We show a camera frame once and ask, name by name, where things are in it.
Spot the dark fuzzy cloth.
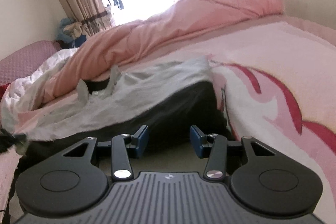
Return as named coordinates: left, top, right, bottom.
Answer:
left=0, top=128, right=30, bottom=156

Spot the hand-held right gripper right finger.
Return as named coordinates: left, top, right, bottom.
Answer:
left=189, top=125, right=277, bottom=180

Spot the grey and black jacket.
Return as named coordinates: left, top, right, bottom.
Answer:
left=16, top=55, right=235, bottom=178

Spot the white quilt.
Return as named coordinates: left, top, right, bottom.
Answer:
left=0, top=49, right=80, bottom=133

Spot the pink printed bed sheet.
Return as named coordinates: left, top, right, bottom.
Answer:
left=0, top=14, right=336, bottom=224

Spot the pink quilt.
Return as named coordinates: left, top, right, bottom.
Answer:
left=43, top=0, right=285, bottom=104

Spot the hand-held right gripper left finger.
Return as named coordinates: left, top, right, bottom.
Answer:
left=63, top=125, right=149, bottom=180

